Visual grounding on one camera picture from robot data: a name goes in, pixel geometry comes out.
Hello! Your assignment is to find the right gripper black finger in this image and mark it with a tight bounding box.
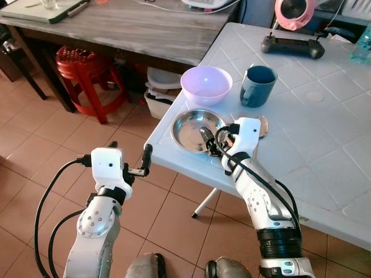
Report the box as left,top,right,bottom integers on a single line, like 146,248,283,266
199,127,216,153

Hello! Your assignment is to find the round stainless steel plate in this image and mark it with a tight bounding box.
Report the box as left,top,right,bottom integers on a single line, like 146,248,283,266
170,108,227,155

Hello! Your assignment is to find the metal spoon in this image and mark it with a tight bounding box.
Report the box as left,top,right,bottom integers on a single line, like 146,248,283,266
257,115,270,139

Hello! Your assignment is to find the pink plastic bowl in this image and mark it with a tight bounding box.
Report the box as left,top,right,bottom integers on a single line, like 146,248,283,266
180,65,234,107

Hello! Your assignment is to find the white metal table leg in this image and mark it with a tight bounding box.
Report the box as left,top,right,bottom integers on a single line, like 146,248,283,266
191,188,221,220

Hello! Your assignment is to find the dark blue mug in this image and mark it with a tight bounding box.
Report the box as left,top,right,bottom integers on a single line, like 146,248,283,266
240,65,279,109

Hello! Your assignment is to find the white plastic bin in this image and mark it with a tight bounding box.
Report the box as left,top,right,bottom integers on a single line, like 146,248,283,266
143,66,184,120

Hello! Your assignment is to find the red plastic stool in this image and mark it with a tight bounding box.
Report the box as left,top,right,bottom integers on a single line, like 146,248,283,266
55,46,132,126

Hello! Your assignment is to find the grey left robot foot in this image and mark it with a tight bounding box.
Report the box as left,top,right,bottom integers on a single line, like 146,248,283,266
124,253,168,278

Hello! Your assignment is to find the grey robot foot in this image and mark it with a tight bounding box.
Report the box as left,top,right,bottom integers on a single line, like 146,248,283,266
203,256,253,278
124,253,168,278

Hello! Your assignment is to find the white plastic folding table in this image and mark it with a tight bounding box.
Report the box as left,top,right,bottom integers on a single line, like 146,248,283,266
143,22,371,251

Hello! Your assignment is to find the grey wooden table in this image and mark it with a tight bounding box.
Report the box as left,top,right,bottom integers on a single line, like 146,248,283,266
0,0,242,114

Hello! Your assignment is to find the black remote controller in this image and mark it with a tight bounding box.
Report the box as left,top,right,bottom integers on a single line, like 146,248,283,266
260,34,326,60

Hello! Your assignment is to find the grey right robot foot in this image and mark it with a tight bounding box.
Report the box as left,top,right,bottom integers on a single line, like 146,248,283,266
203,256,253,278

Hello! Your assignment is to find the white appliance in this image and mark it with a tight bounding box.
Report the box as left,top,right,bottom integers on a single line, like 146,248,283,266
182,0,242,12

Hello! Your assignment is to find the clear blue water bottle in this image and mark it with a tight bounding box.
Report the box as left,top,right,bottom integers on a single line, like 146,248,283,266
350,23,371,64

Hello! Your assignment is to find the flat grey tray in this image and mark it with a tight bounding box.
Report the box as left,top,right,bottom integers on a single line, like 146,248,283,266
0,0,92,25

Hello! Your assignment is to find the white plastic basket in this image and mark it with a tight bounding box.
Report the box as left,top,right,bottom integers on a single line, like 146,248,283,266
341,0,371,19

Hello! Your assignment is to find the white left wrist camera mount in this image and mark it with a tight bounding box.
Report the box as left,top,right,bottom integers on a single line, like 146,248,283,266
90,147,133,192

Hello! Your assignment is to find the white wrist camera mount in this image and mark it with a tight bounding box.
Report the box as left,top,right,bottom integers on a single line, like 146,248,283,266
90,147,133,192
228,117,262,161

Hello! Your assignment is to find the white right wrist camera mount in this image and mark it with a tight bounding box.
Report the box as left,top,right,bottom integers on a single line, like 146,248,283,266
228,117,262,161

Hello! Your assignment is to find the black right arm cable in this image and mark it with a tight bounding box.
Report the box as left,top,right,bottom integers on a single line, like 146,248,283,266
214,123,301,232

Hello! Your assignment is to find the long black left arm cable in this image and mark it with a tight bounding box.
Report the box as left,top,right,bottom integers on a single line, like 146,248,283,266
33,155,93,278

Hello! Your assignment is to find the short black left arm cable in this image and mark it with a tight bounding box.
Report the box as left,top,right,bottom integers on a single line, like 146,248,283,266
48,208,85,278

